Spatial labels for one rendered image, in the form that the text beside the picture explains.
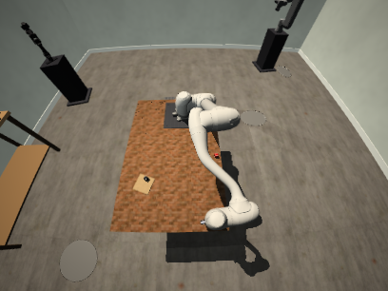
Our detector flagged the tan square mat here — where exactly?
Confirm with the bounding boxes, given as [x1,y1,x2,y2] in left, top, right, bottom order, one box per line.
[133,174,155,195]

